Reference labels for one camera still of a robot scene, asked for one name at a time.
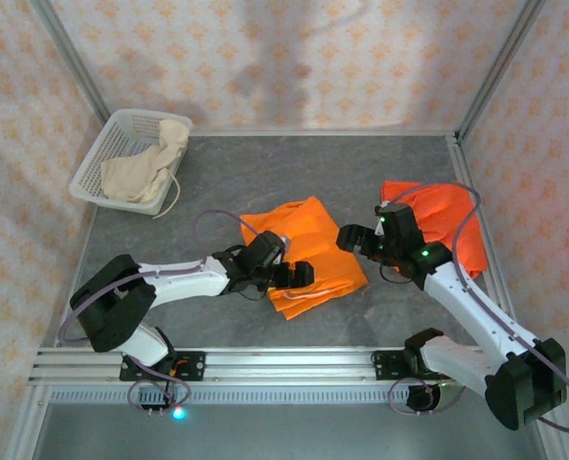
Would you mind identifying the slanted aluminium frame post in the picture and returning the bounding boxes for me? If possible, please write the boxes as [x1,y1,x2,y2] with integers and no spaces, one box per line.
[456,0,547,140]
[28,0,111,119]

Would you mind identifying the red-orange shorts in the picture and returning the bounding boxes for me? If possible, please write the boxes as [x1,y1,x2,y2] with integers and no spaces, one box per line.
[378,179,489,282]

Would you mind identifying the slotted grey cable duct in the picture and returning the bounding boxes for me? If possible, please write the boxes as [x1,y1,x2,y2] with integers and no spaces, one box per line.
[44,386,535,408]

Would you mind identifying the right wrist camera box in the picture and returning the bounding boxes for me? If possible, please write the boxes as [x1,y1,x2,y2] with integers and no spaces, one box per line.
[374,202,425,243]

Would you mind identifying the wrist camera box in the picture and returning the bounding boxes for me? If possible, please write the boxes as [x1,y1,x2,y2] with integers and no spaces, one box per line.
[239,230,288,269]
[374,202,425,243]

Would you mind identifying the light orange shorts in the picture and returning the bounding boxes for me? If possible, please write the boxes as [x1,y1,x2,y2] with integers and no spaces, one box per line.
[239,195,368,321]

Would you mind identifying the black round cable grommet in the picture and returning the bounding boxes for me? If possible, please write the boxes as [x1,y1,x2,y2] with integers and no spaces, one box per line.
[406,382,443,413]

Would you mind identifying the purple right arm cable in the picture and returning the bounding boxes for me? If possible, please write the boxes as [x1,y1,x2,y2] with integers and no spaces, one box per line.
[387,181,569,435]

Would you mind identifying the white plastic mesh basket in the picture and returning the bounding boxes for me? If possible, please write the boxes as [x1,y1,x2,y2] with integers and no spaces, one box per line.
[68,107,193,217]

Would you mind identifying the long aluminium side rail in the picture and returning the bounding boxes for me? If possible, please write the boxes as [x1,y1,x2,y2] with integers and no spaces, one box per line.
[446,133,569,460]

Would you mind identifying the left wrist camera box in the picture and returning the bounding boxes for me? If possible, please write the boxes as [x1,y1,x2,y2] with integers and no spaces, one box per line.
[239,230,288,269]

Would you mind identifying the small black connector box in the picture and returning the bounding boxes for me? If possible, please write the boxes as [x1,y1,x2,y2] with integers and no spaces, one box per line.
[138,388,188,421]

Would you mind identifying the thin aluminium table edge rail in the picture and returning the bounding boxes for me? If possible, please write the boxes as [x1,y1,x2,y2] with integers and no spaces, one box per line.
[188,127,458,138]

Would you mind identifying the wide aluminium base rail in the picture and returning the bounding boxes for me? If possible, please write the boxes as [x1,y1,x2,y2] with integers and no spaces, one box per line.
[28,347,552,384]

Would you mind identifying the beige drawstring shorts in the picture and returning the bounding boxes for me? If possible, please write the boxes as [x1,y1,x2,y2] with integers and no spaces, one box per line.
[101,119,191,219]

